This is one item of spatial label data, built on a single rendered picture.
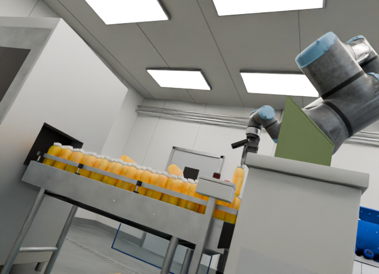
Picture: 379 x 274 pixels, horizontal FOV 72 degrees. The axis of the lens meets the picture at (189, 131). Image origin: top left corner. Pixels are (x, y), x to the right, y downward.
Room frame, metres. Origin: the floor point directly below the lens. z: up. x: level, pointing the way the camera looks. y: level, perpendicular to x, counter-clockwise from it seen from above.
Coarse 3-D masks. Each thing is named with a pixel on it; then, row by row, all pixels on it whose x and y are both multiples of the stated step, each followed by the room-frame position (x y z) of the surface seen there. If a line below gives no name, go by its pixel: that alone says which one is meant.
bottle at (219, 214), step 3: (219, 201) 1.62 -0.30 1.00; (222, 201) 1.61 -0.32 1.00; (219, 204) 1.61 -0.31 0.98; (222, 204) 1.60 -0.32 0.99; (225, 204) 1.61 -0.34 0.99; (216, 210) 1.62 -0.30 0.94; (219, 210) 1.61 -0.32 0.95; (216, 213) 1.62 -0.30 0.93; (219, 213) 1.61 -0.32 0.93; (222, 213) 1.60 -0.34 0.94; (225, 213) 1.61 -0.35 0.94; (216, 216) 1.61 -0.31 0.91; (219, 216) 1.60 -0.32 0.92; (222, 216) 1.61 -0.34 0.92; (222, 219) 1.61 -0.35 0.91
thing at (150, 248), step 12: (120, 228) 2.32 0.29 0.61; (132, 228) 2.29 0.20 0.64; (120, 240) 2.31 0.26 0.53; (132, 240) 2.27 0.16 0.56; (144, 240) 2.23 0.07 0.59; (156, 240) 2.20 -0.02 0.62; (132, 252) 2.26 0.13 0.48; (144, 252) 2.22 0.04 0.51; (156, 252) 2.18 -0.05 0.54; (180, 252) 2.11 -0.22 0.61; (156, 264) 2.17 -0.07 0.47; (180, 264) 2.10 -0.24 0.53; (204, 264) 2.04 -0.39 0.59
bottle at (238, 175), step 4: (236, 168) 1.58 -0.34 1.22; (240, 168) 1.56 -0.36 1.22; (236, 172) 1.56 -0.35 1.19; (240, 172) 1.55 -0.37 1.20; (244, 172) 1.56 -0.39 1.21; (236, 176) 1.55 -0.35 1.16; (240, 176) 1.55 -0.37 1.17; (232, 180) 1.57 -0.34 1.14; (236, 180) 1.55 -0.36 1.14; (240, 180) 1.55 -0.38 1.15; (236, 184) 1.55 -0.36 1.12; (240, 184) 1.55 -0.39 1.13; (236, 188) 1.55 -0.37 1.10; (240, 188) 1.56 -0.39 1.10; (236, 192) 1.55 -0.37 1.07; (240, 192) 1.57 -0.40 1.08
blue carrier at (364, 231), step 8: (360, 208) 1.53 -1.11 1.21; (368, 208) 1.50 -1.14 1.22; (360, 216) 1.56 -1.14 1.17; (368, 216) 1.54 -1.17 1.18; (376, 216) 1.52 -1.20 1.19; (360, 224) 1.35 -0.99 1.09; (368, 224) 1.34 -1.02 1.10; (376, 224) 1.33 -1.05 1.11; (360, 232) 1.35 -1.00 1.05; (368, 232) 1.34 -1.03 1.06; (360, 240) 1.37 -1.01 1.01; (368, 240) 1.35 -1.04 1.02; (376, 240) 1.33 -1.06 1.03; (360, 248) 1.39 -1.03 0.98; (368, 248) 1.37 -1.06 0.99; (376, 248) 1.35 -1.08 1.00; (376, 256) 1.39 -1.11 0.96
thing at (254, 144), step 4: (248, 136) 1.57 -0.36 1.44; (252, 136) 1.54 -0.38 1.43; (256, 136) 1.54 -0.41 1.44; (252, 140) 1.56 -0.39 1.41; (256, 140) 1.54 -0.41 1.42; (244, 144) 1.56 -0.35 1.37; (248, 144) 1.54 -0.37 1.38; (252, 144) 1.53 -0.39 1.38; (256, 144) 1.54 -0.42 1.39; (248, 148) 1.55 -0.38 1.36; (252, 148) 1.54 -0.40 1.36; (256, 148) 1.53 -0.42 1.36; (252, 152) 1.53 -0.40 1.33; (256, 152) 1.54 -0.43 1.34
